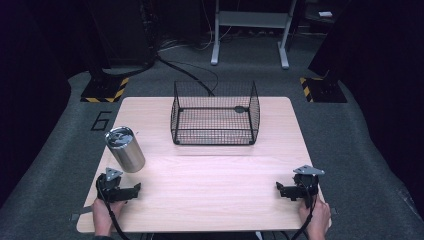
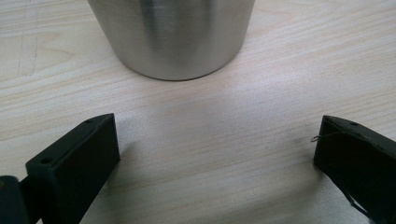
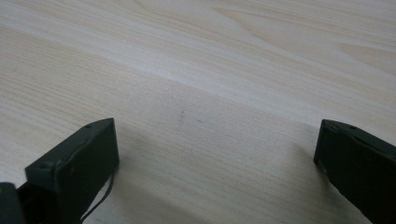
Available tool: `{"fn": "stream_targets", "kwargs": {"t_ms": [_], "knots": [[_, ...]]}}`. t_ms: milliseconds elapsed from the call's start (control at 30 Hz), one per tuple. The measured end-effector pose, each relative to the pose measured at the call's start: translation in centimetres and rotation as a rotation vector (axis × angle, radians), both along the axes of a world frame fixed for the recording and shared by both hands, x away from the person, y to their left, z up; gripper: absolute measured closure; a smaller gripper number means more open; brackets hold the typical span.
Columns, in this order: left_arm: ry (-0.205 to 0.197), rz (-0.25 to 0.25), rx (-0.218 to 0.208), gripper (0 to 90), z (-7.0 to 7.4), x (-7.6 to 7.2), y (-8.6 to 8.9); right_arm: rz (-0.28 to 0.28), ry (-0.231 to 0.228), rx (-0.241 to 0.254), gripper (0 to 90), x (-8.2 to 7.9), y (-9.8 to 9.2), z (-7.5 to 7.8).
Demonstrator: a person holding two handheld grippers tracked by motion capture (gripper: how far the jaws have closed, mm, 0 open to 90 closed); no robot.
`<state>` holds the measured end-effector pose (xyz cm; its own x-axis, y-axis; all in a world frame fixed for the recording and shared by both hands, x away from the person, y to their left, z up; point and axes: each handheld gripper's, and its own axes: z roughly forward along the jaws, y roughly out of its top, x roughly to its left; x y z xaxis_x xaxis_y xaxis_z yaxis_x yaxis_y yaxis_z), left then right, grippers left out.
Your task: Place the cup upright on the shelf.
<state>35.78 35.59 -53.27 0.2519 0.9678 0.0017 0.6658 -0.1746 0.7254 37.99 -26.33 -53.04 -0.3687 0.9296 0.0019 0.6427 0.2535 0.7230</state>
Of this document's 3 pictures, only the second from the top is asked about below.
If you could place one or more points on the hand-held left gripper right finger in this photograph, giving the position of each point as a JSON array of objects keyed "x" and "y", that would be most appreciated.
[{"x": 358, "y": 161}]

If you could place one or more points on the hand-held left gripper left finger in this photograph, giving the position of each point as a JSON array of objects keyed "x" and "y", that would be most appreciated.
[{"x": 74, "y": 168}]

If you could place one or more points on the stainless steel cup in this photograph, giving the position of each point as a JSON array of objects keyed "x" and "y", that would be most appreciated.
[{"x": 174, "y": 34}]

